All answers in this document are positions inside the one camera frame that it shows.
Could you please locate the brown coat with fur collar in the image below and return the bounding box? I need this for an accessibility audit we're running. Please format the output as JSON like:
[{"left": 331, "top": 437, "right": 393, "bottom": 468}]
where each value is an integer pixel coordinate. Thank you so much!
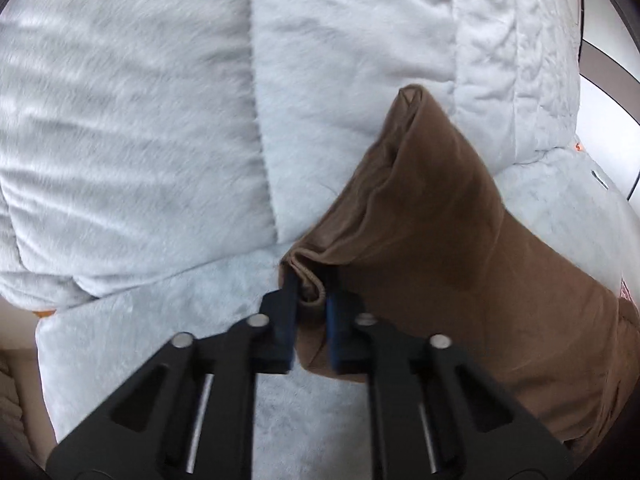
[{"left": 281, "top": 84, "right": 639, "bottom": 457}]

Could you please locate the grey quilted headboard cushion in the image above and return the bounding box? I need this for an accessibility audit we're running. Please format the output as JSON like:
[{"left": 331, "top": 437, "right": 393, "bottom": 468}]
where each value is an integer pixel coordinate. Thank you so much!
[{"left": 1, "top": 0, "right": 579, "bottom": 310}]

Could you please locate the white wardrobe with brown band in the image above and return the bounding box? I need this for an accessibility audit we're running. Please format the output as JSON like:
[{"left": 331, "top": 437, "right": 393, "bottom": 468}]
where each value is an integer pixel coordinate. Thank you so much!
[{"left": 577, "top": 0, "right": 639, "bottom": 202}]

